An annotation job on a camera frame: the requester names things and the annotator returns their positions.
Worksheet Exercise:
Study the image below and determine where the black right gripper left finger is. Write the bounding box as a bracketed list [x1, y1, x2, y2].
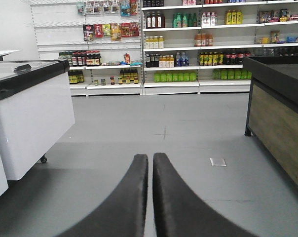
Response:
[59, 154, 149, 237]

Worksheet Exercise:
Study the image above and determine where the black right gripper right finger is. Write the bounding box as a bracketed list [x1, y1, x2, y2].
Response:
[152, 153, 253, 237]

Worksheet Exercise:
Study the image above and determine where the steel floor outlet cover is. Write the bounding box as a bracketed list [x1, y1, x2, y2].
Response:
[210, 158, 227, 167]

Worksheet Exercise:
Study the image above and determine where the wood panel display stand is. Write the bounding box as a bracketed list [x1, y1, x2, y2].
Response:
[243, 56, 298, 188]

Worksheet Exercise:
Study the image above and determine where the far white chest freezer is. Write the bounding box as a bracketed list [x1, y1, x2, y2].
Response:
[0, 60, 75, 181]

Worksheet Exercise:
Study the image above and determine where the red spout sauce pouch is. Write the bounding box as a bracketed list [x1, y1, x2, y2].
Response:
[124, 53, 131, 64]

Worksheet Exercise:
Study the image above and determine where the white store shelving unit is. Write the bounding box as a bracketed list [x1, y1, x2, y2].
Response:
[29, 0, 298, 96]

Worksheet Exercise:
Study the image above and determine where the white height-adjustable desk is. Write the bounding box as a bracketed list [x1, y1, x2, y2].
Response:
[0, 50, 20, 61]

